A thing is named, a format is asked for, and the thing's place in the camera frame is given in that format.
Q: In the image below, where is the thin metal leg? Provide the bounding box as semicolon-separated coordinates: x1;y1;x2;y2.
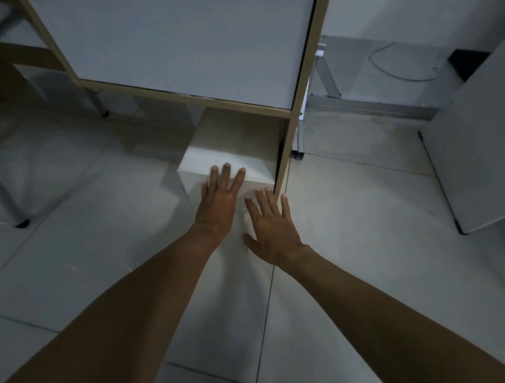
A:
84;88;110;118

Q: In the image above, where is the white cable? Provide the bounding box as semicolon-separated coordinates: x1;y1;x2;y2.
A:
368;41;439;83

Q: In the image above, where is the white board panel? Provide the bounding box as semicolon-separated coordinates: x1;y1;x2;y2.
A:
417;37;505;236

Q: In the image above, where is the grey metal table frame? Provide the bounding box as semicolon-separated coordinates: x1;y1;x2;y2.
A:
307;36;439;121

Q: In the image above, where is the white leg with black foot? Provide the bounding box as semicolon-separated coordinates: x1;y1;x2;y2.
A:
291;114;307;161

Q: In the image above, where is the person's left hand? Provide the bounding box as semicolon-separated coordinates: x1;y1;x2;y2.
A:
195;163;246;242

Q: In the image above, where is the white box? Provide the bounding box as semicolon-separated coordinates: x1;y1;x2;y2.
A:
177;107;288;245

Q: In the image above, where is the grey leg with black foot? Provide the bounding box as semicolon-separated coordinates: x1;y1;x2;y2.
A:
0;183;31;229

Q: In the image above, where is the person's right hand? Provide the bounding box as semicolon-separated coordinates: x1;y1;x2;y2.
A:
243;187;313;270

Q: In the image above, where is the person's left forearm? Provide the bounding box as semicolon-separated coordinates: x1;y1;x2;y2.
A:
0;224;222;383

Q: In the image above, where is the person's right forearm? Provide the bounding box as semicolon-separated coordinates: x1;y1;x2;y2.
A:
283;245;505;383

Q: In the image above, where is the white table with wooden edging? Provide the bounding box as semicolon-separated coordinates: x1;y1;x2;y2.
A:
0;0;330;198

